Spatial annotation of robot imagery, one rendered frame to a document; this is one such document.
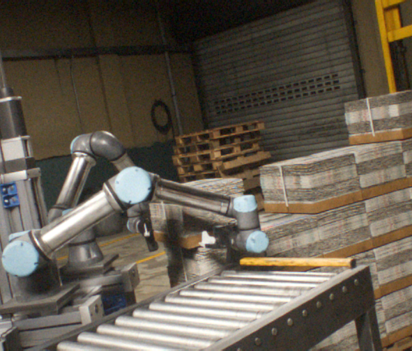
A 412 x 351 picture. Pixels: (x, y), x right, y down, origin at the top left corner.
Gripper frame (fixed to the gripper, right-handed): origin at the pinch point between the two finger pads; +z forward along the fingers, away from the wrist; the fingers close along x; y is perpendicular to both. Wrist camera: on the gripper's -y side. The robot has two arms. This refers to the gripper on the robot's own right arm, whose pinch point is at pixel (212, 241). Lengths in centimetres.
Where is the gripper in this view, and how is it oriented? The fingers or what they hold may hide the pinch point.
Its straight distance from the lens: 240.2
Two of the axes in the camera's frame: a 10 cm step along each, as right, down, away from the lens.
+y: -1.8, -9.8, -0.7
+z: -4.5, 0.2, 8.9
